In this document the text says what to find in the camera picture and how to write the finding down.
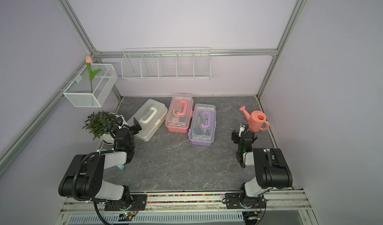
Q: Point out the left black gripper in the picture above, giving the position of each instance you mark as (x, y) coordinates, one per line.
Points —
(137, 125)

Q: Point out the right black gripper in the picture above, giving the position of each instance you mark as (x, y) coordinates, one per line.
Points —
(235, 136)

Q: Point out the white toolbox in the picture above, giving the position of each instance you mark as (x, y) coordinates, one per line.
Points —
(150, 117)

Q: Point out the purple clear-lid toolbox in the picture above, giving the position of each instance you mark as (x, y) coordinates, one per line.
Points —
(203, 125)

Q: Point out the pink toolbox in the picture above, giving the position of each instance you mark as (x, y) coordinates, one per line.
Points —
(179, 115)

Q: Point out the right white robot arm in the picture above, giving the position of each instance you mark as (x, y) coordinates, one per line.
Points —
(271, 172)

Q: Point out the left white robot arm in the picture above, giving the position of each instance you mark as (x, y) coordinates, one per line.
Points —
(83, 180)

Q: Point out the pink watering can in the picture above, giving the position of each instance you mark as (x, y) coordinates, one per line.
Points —
(256, 120)

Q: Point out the green potted plant white pot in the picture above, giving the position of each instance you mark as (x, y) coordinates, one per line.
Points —
(98, 124)

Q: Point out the pink artificial tulip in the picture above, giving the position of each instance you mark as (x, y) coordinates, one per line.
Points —
(92, 73)

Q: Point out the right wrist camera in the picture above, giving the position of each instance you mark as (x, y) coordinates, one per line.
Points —
(243, 127)

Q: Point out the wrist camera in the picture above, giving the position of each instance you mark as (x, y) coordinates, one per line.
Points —
(243, 127)
(120, 121)

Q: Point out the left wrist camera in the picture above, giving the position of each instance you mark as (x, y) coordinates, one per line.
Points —
(120, 121)

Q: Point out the white mesh wall basket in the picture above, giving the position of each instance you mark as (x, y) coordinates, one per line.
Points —
(79, 93)

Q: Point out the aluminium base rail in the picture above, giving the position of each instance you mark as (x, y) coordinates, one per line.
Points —
(192, 208)

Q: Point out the white wire wall shelf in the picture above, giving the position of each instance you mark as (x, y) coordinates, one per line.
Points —
(166, 63)

